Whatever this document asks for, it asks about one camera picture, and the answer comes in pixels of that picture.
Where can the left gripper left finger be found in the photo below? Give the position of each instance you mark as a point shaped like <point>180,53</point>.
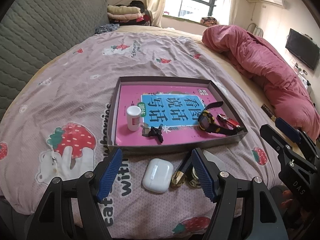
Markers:
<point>53,218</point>

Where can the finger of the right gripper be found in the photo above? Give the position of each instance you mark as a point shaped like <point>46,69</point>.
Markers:
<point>286,154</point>
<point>301,139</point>

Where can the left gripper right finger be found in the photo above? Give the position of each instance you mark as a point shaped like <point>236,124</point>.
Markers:
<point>244,209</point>

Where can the red black lighter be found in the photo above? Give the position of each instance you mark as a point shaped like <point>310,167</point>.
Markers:
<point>228,121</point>

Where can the black yellow digital watch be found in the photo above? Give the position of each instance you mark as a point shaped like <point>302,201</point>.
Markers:
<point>206,122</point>

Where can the white earbuds case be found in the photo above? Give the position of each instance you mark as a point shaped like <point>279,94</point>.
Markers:
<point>158,174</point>

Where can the black spring hair clip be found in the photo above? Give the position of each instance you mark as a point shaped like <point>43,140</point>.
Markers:
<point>155,132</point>

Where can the white pill bottle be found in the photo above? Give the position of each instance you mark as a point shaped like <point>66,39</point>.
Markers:
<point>133,114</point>

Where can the white ribbed jar lid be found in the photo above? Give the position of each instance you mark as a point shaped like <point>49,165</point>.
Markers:
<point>214,159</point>

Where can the person's right hand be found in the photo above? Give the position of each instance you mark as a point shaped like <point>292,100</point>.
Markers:
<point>290,203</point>

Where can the black gold label tag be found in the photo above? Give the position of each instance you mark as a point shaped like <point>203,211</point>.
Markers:
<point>268,112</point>

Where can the red pink quilt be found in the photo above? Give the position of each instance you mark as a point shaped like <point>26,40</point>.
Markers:
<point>260,62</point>

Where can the pink children's book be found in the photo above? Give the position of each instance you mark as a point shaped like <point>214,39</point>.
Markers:
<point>177,108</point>

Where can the grey cardboard box tray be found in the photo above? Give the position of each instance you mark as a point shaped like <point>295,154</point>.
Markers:
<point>226,109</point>

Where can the blue patterned cloth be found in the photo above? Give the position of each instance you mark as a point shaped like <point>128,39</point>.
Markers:
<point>106,28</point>

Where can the grey quilted headboard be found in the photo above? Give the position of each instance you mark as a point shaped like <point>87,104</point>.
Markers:
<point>34,32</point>

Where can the folded clothes stack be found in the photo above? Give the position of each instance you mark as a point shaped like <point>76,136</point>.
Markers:
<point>133,14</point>

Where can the wall mounted television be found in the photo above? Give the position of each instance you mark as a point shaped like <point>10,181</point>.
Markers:
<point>303,48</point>

